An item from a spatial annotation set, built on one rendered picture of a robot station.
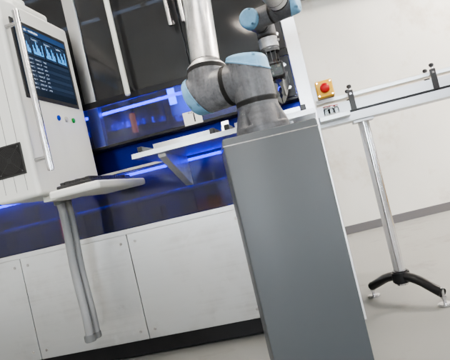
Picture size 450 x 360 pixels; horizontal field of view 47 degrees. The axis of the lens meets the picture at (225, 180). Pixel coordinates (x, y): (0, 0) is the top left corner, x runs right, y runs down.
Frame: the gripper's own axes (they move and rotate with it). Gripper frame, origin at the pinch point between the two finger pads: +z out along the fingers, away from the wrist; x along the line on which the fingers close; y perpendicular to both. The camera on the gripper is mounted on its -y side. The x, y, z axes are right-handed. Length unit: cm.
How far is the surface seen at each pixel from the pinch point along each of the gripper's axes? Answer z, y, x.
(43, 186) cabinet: 12, 28, -90
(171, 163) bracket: 14, 3, -49
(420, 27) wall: -86, -341, 139
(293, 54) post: -21.6, -23.5, 8.3
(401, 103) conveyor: 10, -34, 49
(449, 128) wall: 18, -341, 142
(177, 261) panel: 55, -23, -63
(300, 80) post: -10.0, -23.5, 8.7
